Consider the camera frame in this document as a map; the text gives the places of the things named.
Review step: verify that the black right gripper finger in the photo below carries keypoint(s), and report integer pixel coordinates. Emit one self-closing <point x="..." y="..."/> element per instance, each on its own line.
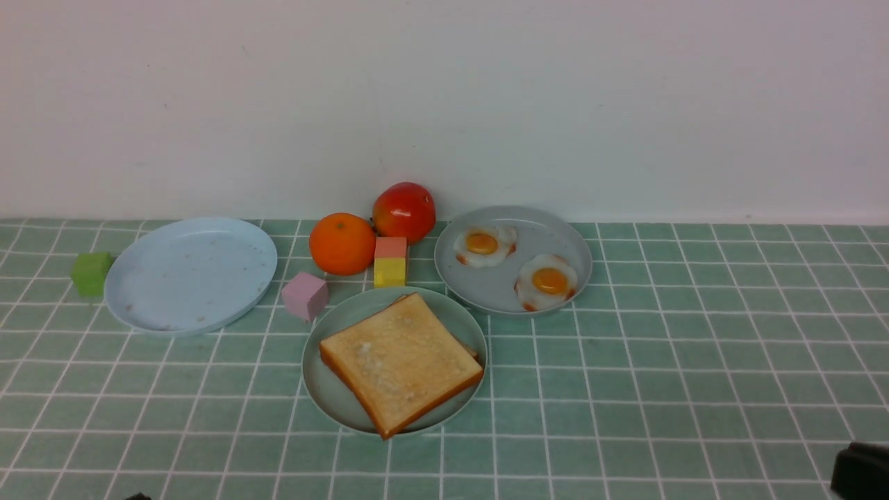
<point x="860" y="471"/>

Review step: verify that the toast slice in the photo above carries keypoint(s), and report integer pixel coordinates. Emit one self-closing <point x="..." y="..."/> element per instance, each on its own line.
<point x="475" y="354"/>
<point x="399" y="361"/>

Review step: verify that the grey plate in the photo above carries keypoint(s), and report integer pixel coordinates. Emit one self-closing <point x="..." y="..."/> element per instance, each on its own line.
<point x="492" y="289"/>

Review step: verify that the left fried egg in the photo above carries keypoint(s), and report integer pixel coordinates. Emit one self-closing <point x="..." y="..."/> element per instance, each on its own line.
<point x="485" y="246"/>

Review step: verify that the yellow cube block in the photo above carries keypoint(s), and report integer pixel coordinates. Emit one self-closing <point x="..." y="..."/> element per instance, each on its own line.
<point x="390" y="272"/>

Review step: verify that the salmon pink cube block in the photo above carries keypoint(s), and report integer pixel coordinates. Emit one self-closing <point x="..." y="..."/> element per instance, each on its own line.
<point x="391" y="247"/>

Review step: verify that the red apple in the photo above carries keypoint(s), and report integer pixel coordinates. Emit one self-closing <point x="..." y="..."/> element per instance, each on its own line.
<point x="404" y="210"/>

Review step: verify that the mint green plate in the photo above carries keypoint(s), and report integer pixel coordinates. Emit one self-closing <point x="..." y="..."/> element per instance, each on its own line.
<point x="333" y="396"/>

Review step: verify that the orange fruit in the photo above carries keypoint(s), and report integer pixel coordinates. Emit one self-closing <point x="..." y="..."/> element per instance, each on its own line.
<point x="342" y="244"/>

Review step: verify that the light blue plate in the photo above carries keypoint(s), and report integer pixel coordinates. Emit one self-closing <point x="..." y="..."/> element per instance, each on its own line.
<point x="193" y="276"/>

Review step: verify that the green cube block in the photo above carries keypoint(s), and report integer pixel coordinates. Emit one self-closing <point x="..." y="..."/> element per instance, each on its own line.
<point x="89" y="273"/>

